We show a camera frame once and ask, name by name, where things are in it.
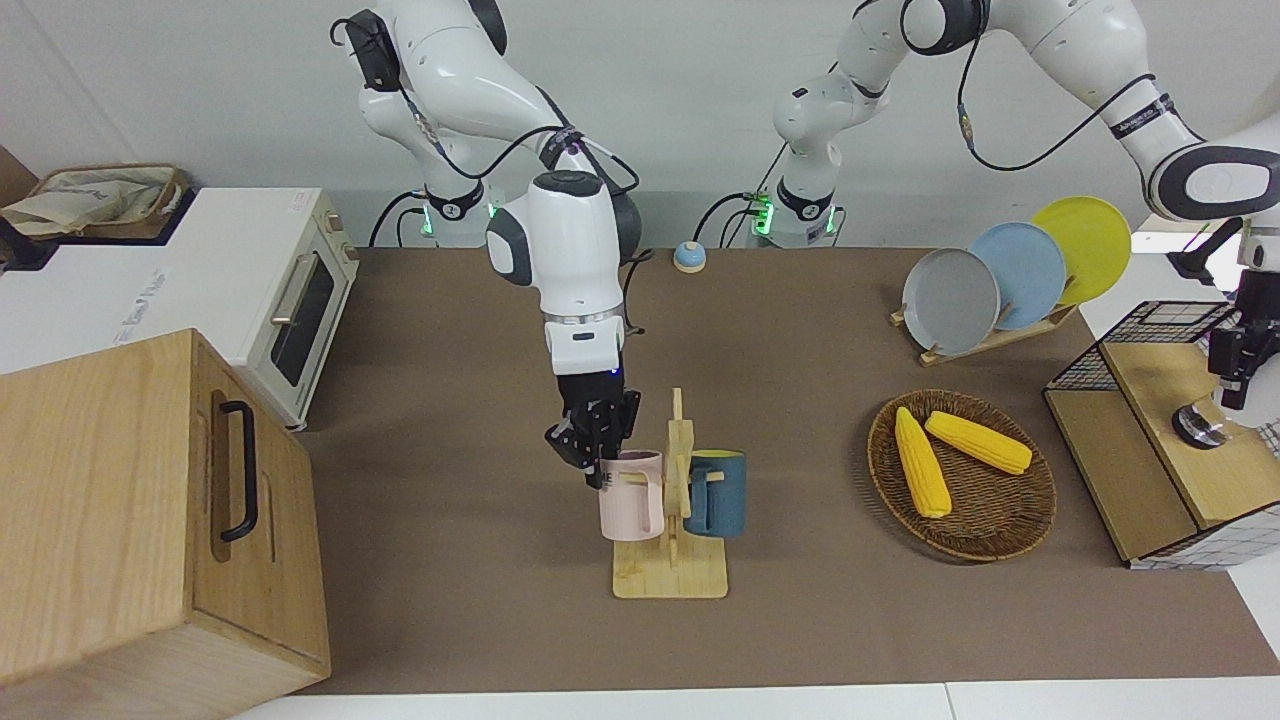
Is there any cardboard box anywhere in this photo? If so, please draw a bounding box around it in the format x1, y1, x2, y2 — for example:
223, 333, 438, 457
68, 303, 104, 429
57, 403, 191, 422
0, 162, 197, 243

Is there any wooden cabinet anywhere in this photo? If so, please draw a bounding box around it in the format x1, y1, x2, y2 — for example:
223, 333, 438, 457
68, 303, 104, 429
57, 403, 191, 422
0, 328, 333, 720

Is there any brown wicker basket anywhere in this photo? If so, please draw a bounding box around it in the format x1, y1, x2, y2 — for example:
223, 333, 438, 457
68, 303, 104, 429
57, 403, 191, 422
866, 388, 1059, 564

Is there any yellow plate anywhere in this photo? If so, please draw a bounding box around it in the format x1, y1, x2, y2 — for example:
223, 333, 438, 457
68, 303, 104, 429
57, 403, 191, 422
1030, 195, 1134, 307

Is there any light blue plate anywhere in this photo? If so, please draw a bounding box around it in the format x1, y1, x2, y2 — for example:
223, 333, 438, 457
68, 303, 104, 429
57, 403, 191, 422
967, 221, 1068, 332

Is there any beige paper bag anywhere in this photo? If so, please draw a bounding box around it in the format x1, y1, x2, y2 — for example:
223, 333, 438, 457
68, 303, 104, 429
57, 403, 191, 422
1, 168, 171, 238

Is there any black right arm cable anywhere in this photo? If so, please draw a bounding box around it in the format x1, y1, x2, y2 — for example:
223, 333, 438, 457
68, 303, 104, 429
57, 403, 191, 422
330, 14, 641, 201

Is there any dark teal mug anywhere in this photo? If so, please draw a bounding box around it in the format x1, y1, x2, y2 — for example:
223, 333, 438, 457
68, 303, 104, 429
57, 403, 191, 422
683, 450, 749, 539

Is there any pink mug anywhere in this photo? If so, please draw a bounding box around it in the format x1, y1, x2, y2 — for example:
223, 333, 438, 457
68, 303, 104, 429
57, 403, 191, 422
598, 450, 666, 543

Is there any wooden plate rack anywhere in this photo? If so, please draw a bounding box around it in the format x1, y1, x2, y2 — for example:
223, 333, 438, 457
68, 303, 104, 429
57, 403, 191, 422
889, 298, 1080, 368

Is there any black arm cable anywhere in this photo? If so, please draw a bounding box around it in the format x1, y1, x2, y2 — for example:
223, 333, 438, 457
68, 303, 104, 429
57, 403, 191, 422
954, 20, 1167, 174
330, 14, 641, 201

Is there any grey plate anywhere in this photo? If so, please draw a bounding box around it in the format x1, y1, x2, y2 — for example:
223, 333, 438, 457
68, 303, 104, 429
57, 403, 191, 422
901, 246, 1002, 357

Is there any yellow corn cob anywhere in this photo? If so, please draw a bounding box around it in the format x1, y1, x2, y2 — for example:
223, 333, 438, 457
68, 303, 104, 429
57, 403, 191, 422
923, 409, 1034, 476
893, 405, 954, 520

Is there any black cabinet handle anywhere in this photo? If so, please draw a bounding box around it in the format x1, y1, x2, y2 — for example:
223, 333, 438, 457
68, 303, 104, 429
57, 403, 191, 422
211, 399, 260, 544

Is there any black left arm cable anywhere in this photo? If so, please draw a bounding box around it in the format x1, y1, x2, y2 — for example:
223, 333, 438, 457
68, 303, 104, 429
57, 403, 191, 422
954, 20, 1167, 174

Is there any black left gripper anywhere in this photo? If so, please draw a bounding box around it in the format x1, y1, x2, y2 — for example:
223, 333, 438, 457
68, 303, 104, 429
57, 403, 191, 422
1166, 217, 1280, 412

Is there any wooden mug rack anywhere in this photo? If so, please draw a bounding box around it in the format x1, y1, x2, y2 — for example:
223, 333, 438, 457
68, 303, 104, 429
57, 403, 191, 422
611, 387, 730, 601

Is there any white toaster oven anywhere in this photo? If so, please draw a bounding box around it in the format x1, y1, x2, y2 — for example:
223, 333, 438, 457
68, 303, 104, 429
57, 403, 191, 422
0, 186, 362, 432

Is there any brown table mat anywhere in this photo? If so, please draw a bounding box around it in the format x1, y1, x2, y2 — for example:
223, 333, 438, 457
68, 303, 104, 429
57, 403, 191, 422
294, 246, 1280, 697

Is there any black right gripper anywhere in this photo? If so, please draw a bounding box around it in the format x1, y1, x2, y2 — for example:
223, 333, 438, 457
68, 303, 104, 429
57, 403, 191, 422
545, 368, 642, 491

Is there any wire grid storage box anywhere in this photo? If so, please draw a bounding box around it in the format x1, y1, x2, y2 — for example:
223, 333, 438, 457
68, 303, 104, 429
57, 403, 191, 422
1042, 299, 1280, 572

